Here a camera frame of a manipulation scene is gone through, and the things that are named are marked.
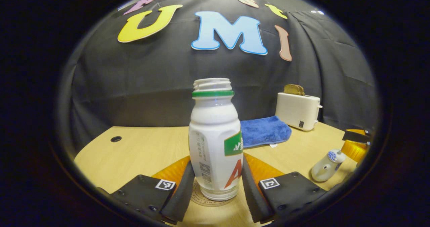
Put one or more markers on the round brown coaster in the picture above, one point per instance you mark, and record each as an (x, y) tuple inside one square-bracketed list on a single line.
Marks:
[(215, 203)]

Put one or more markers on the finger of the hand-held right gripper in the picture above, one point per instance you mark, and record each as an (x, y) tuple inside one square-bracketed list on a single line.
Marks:
[(357, 136), (355, 151)]

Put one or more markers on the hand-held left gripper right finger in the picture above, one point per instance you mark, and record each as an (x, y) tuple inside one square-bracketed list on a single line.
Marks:
[(250, 193)]

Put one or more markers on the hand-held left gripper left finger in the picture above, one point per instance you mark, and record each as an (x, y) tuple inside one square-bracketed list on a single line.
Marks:
[(183, 193)]

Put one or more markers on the black backdrop cloth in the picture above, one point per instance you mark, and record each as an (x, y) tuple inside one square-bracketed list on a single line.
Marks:
[(134, 85)]

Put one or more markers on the white toaster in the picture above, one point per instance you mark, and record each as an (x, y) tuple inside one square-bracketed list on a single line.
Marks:
[(295, 111)]

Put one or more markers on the white green label water bottle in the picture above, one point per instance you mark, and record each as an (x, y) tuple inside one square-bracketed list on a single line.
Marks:
[(211, 126)]

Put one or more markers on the black table grommet hole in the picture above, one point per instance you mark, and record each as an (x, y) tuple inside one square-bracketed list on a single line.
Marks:
[(116, 139)]

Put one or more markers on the blue towel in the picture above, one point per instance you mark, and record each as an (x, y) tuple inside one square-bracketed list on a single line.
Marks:
[(263, 131)]

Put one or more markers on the brown bread slice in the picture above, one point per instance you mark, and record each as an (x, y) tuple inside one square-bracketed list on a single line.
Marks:
[(293, 89)]

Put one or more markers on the white blue patterned teacup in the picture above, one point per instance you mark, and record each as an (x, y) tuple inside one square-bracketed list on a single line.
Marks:
[(322, 173)]

